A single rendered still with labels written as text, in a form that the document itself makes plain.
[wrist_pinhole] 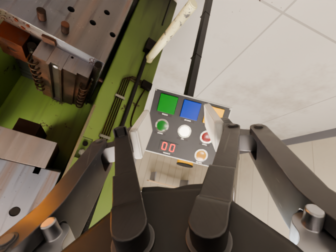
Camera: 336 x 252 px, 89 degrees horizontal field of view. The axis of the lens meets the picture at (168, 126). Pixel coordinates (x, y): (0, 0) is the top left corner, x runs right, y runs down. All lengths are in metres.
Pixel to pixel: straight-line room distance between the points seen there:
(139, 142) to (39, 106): 1.14
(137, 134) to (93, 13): 0.81
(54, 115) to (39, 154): 0.55
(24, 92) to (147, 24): 0.85
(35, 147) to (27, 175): 0.09
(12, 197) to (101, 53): 0.59
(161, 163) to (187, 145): 4.10
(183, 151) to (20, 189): 0.58
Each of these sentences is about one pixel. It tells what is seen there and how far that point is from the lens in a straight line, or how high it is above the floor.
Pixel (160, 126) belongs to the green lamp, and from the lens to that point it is 0.73.
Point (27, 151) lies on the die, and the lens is 0.75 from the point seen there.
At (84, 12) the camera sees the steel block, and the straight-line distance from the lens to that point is 0.92.
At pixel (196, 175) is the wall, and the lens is 5.20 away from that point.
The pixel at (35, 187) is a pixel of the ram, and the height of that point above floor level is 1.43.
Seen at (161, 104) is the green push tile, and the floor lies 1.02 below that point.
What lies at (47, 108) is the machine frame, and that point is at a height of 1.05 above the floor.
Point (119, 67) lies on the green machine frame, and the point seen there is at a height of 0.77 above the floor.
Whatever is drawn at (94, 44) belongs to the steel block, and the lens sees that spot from 0.84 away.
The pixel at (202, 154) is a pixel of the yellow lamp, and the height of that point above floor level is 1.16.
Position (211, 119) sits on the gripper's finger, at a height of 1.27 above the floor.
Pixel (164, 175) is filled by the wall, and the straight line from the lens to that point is 4.85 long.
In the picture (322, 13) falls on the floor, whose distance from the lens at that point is 1.75.
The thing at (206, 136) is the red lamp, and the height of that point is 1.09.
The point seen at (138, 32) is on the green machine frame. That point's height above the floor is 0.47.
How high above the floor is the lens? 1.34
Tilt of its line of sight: 20 degrees down
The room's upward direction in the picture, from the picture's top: 166 degrees counter-clockwise
